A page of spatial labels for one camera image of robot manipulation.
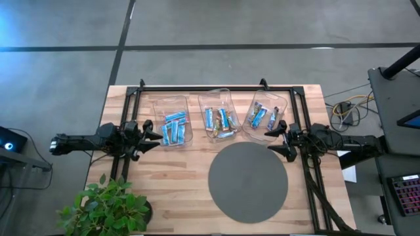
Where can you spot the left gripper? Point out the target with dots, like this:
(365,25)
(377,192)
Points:
(133,139)

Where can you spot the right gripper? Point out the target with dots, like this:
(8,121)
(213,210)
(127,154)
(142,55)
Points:
(298,139)

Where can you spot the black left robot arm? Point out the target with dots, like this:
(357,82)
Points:
(85,142)

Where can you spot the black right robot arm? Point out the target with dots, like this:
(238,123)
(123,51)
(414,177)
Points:
(341,141)

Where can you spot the clear plastic bin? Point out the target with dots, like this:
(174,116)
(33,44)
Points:
(272,100)
(213,98)
(164,105)

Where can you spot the grey round placemat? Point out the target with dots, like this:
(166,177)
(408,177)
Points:
(247,183)

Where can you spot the black power adapter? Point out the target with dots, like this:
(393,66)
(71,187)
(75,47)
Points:
(346,113)

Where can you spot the black plant pot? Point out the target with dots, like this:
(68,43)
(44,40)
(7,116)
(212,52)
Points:
(149,213)

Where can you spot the white paper sheet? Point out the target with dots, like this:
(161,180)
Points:
(350,173)

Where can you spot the green leafy plant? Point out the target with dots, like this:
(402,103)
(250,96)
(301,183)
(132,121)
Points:
(101,209)

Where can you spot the dark grey cart top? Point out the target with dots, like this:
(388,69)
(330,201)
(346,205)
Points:
(390,108)

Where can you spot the dark grey desk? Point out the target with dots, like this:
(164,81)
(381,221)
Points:
(403,164)

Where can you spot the grey side shelf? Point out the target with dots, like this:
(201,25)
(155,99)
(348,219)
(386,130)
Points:
(26,161)

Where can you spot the caster wheel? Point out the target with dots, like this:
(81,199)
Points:
(382,219)

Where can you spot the tablet screen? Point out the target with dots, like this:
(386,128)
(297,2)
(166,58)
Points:
(412,122)

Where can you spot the black device with blue light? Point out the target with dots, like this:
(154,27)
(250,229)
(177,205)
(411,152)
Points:
(13,139)

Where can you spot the backlit keyboard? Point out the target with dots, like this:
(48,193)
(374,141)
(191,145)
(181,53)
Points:
(407,195)

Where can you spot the black pole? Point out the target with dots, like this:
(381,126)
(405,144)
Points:
(402,62)

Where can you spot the black frame clamp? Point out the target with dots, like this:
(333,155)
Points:
(142,83)
(263,83)

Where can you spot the black aluminium frame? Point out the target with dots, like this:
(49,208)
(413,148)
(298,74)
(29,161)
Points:
(213,88)

